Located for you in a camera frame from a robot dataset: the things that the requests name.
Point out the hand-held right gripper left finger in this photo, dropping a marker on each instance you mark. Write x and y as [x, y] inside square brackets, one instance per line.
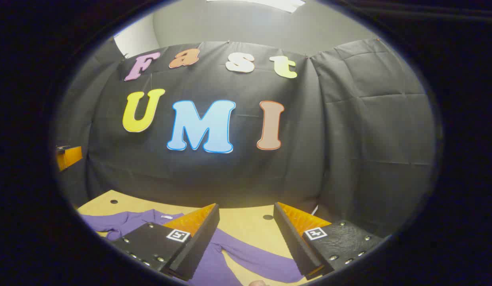
[198, 246]

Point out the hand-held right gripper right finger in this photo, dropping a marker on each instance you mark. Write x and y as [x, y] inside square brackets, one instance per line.
[297, 246]

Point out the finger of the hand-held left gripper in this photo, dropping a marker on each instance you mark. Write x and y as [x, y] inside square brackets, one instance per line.
[71, 157]

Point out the purple shirt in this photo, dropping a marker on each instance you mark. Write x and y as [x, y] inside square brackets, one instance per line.
[250, 254]

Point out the black backdrop cloth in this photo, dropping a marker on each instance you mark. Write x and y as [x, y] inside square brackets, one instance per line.
[230, 174]

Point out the ceiling light panel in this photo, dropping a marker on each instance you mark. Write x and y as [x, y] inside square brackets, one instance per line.
[266, 4]

